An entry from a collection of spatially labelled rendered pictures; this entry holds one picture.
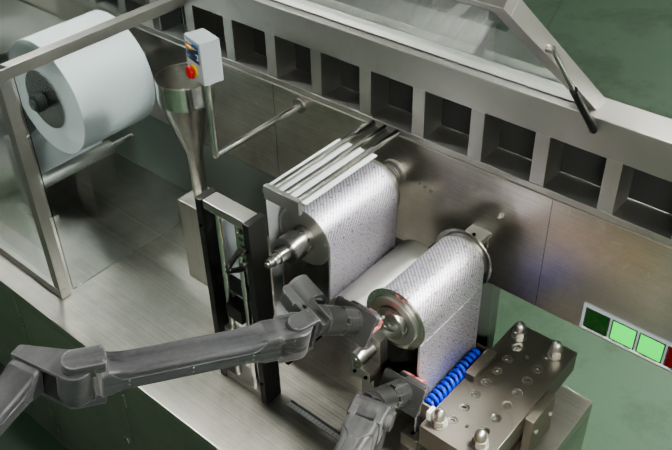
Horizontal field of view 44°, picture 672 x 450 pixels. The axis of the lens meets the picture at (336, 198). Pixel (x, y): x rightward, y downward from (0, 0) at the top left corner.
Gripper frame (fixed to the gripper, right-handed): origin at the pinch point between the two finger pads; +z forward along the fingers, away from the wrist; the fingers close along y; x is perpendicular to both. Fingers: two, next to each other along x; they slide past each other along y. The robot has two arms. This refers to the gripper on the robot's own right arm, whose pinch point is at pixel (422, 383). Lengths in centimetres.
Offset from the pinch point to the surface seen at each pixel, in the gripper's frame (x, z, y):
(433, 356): 6.7, 0.2, 0.2
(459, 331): 11.1, 9.2, 0.2
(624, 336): 23.3, 21.0, 30.3
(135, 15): 52, -11, -102
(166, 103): 36, -18, -77
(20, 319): -46, -9, -124
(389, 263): 19.5, 3.6, -18.7
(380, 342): 8.3, -10.9, -7.2
